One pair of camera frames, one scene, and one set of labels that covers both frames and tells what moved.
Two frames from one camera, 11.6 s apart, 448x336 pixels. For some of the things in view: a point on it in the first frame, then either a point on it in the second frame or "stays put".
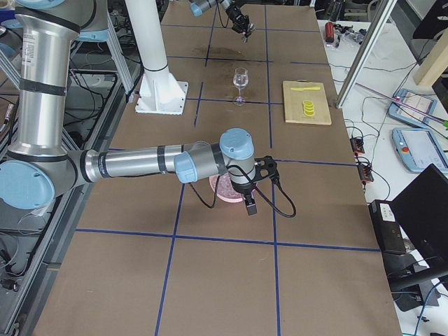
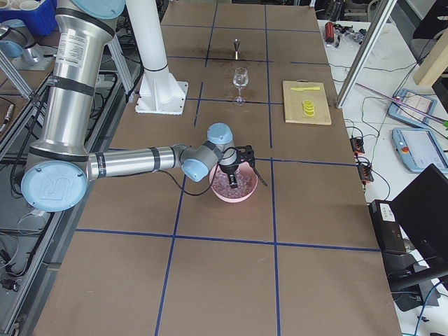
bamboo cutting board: (293, 102) stays put
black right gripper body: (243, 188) -> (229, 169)
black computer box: (386, 222) stays put
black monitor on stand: (422, 211) stays put
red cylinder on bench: (329, 31) stays put
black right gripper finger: (250, 205) -> (233, 181)
